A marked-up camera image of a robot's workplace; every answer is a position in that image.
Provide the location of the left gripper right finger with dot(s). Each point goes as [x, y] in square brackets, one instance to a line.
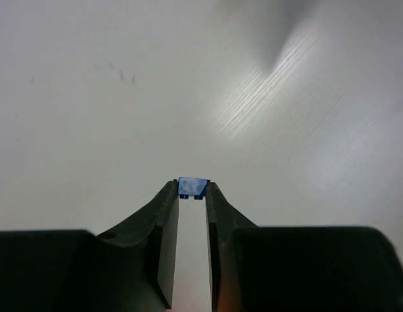
[308, 268]

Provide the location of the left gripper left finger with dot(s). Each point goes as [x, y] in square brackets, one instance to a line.
[129, 267]

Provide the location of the small blue lego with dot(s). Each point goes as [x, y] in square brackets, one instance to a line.
[192, 187]

